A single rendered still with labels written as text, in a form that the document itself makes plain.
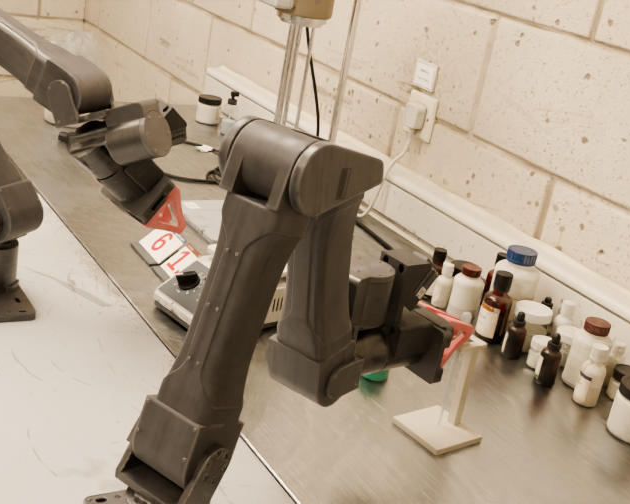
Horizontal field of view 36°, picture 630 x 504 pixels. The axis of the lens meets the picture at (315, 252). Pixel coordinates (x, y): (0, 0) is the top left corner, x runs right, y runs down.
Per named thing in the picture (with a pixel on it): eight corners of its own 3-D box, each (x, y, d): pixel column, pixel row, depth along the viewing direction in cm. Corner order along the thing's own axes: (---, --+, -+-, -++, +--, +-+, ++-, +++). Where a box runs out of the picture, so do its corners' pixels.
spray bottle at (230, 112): (231, 131, 243) (238, 90, 239) (237, 136, 240) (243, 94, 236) (217, 131, 241) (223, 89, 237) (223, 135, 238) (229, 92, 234)
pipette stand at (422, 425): (435, 455, 115) (460, 360, 111) (391, 422, 121) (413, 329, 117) (481, 442, 120) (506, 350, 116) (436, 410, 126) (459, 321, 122)
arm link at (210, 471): (162, 399, 90) (115, 418, 85) (233, 442, 85) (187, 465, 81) (154, 457, 92) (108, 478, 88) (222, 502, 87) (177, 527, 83)
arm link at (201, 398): (170, 456, 91) (285, 127, 87) (221, 490, 88) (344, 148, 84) (122, 463, 86) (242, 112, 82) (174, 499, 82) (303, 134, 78)
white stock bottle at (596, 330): (558, 384, 140) (577, 322, 136) (563, 370, 145) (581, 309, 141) (597, 397, 138) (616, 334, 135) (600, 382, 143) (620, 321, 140)
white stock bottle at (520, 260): (472, 316, 158) (491, 242, 153) (503, 312, 162) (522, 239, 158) (503, 336, 153) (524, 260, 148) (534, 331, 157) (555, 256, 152)
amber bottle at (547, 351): (557, 383, 140) (572, 335, 137) (548, 389, 138) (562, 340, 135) (538, 374, 142) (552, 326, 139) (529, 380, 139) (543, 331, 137)
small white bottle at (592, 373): (591, 397, 138) (609, 342, 135) (599, 409, 135) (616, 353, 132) (569, 394, 137) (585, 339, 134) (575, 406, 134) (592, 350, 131)
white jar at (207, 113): (197, 123, 244) (200, 98, 242) (193, 117, 249) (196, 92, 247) (221, 126, 246) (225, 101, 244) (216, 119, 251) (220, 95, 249)
